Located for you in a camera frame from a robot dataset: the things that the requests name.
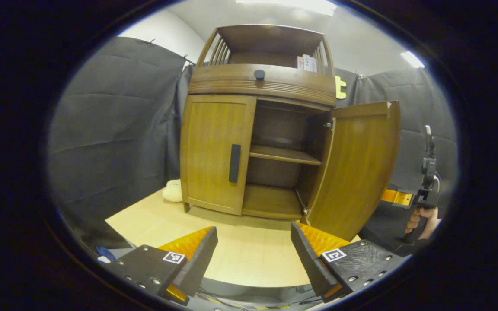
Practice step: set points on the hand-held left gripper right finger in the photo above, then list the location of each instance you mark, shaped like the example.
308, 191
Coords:
307, 259

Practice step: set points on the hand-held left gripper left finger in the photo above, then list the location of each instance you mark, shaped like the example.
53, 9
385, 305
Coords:
201, 263

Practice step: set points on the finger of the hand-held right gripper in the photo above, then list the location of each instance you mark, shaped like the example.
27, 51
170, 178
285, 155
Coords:
398, 197

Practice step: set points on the wooden cabinet door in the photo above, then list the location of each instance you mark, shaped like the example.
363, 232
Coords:
357, 172
210, 147

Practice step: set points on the wooden double-door shoe cabinet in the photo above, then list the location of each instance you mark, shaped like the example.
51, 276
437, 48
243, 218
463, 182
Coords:
275, 129

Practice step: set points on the metal door hinge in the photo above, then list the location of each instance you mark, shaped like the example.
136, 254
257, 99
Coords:
329, 125
305, 211

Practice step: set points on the wooden inner cabinet shelf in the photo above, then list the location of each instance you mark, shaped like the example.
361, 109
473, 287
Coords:
283, 154

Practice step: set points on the wooden cabinet drawer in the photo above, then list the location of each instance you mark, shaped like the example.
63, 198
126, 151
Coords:
296, 84

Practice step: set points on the cream soft object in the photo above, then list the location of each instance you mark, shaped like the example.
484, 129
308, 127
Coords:
172, 191

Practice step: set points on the small ceiling light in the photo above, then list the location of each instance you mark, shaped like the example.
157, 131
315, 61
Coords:
412, 59

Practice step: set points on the grey shelf book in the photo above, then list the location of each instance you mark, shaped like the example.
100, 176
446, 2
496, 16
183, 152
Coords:
313, 65

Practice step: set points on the black backdrop cloth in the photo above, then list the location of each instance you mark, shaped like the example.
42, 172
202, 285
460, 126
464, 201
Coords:
115, 129

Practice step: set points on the white shelf book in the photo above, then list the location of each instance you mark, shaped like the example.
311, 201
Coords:
306, 62

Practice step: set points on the pink shelf book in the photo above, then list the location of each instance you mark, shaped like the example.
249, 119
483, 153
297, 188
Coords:
300, 63

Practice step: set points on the round black drawer knob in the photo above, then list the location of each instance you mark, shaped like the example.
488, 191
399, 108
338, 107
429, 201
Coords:
259, 74

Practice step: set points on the large ceiling light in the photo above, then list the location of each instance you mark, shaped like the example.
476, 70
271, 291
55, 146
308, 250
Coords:
292, 5

